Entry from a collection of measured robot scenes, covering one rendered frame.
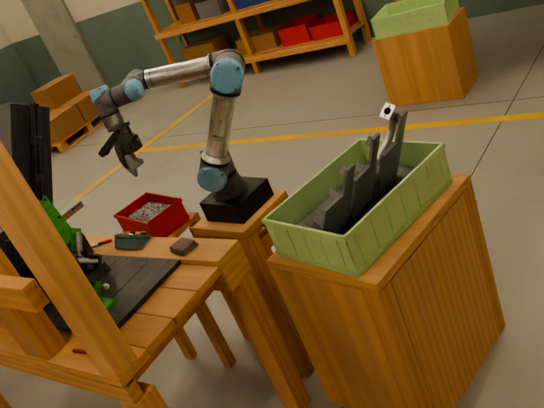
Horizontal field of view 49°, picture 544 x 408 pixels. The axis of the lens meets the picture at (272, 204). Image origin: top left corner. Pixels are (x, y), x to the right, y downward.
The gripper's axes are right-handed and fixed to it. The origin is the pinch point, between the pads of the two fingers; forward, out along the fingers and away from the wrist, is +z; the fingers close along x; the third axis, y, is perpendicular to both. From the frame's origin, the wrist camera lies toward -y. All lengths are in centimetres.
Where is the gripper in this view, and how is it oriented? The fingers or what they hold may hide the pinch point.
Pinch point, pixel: (133, 174)
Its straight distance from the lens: 240.1
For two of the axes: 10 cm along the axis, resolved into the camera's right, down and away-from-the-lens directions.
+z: 3.7, 8.8, 2.9
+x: 1.8, -3.8, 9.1
